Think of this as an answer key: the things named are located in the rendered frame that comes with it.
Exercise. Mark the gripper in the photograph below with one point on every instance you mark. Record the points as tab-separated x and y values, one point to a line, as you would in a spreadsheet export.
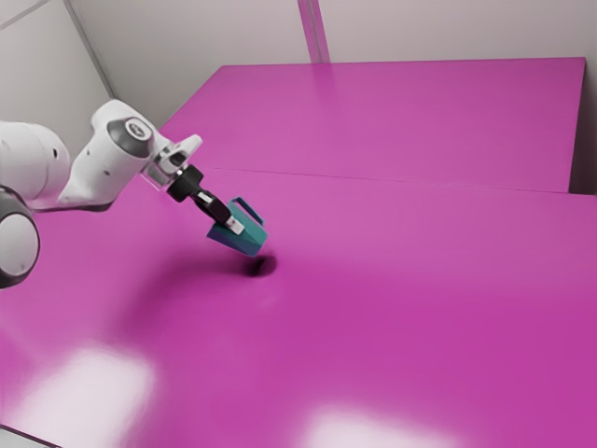
185	183

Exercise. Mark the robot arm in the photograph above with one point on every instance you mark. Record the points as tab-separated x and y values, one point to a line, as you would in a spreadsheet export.
32	163

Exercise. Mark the teal faceted mug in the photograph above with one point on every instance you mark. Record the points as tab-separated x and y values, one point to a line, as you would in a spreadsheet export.
245	235

